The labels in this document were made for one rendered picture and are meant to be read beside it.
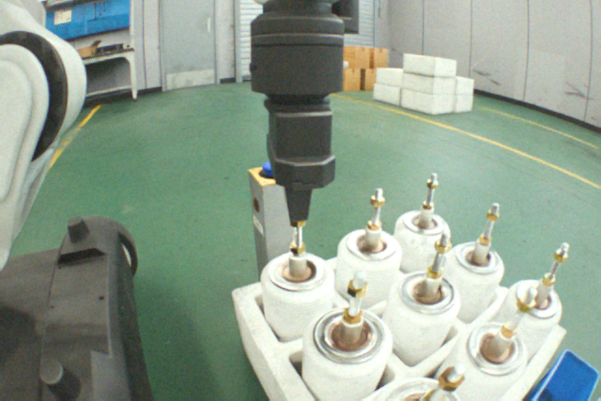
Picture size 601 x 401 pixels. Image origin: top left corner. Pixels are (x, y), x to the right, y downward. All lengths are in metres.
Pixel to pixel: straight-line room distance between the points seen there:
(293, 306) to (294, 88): 0.25
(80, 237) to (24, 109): 0.38
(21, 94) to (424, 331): 0.48
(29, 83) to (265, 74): 0.22
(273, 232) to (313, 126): 0.29
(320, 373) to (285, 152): 0.22
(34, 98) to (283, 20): 0.24
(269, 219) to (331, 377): 0.29
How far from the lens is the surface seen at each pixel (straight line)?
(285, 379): 0.37
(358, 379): 0.32
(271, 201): 0.49
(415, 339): 0.38
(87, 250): 0.61
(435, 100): 2.91
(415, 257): 0.50
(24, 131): 0.32
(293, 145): 0.26
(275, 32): 0.26
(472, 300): 0.46
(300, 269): 0.38
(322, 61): 0.26
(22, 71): 0.31
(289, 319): 0.39
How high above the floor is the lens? 0.51
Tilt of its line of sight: 24 degrees down
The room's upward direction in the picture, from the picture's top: straight up
